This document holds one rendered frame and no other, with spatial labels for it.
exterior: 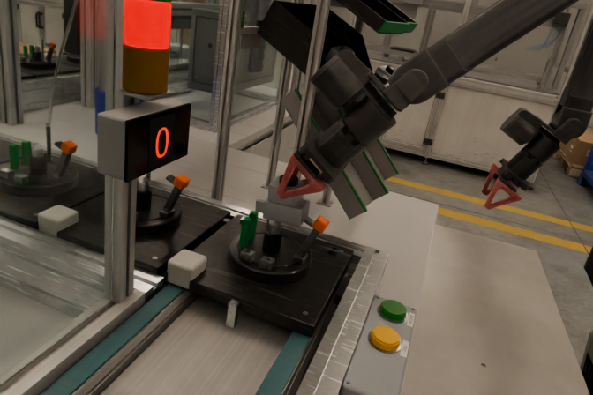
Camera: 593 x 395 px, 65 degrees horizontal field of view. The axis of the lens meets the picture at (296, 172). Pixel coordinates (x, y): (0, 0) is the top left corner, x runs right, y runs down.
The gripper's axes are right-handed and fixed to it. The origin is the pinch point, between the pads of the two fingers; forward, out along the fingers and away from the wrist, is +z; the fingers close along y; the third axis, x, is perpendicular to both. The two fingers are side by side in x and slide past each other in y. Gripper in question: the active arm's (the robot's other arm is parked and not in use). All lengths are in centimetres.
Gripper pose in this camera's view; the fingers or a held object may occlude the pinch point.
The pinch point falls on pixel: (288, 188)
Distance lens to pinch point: 73.3
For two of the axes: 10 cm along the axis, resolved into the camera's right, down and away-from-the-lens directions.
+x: 6.5, 7.6, 0.2
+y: -3.2, 3.0, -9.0
